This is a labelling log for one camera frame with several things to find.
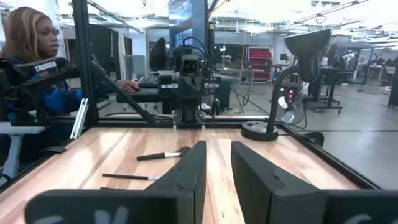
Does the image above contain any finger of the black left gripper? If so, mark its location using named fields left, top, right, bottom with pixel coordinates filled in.
left=179, top=77, right=191, bottom=100
left=190, top=77, right=202, bottom=100

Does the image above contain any black standing desk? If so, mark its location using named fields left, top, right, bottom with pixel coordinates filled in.
left=303, top=67, right=354, bottom=113

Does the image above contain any black keyboard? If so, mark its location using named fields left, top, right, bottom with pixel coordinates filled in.
left=137, top=74, right=160, bottom=89

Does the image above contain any small desk fan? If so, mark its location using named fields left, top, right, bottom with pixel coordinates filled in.
left=275, top=86, right=306, bottom=126

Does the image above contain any black partition panel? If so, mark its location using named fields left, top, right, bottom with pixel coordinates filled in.
left=88, top=24, right=121, bottom=80

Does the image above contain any thin black makeup brush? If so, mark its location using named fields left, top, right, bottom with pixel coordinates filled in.
left=101, top=173, right=159, bottom=182

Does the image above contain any large dark display screen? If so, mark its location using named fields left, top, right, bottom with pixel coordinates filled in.
left=167, top=0, right=210, bottom=54

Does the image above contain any silver aluminium bracket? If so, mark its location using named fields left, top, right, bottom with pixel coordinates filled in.
left=70, top=98, right=90, bottom=140

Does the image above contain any black frame clamp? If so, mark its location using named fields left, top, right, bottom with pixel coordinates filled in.
left=303, top=130, right=325, bottom=147

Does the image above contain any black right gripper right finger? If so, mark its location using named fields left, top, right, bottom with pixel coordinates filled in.
left=230, top=141, right=398, bottom=224

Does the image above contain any white table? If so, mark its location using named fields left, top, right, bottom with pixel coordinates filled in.
left=0, top=121, right=46, bottom=180

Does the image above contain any black aluminium table frame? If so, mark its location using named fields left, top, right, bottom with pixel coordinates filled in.
left=0, top=0, right=382, bottom=190

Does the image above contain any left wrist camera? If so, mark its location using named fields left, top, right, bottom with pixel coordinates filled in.
left=180, top=54, right=200, bottom=75

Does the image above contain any thick black makeup brush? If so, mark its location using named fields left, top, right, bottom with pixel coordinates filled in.
left=136, top=146, right=192, bottom=162

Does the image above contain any red storage shelf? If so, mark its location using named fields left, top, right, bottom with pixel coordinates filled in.
left=247, top=46, right=274, bottom=82

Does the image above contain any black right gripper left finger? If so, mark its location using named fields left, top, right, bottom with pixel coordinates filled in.
left=24, top=140, right=208, bottom=224

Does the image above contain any person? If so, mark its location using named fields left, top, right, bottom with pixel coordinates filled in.
left=150, top=37, right=169, bottom=71
left=0, top=6, right=141, bottom=125

